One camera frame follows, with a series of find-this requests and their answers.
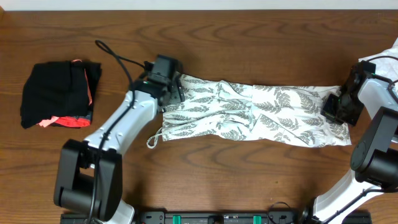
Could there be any white fern print garment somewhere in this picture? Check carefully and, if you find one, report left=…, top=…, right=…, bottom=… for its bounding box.
left=147, top=75, right=351, bottom=149

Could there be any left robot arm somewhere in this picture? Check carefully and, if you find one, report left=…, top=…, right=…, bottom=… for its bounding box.
left=53, top=55, right=185, bottom=223

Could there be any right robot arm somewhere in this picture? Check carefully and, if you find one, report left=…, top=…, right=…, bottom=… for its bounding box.
left=299, top=59, right=397, bottom=223

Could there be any plain white cloth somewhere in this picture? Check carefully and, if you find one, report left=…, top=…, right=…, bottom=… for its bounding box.
left=358, top=40, right=398, bottom=81

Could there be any folded black and coral garment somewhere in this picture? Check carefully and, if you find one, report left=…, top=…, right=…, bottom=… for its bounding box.
left=20, top=59, right=102, bottom=129

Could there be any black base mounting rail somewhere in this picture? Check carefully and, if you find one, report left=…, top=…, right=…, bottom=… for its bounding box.
left=60, top=207, right=373, bottom=224

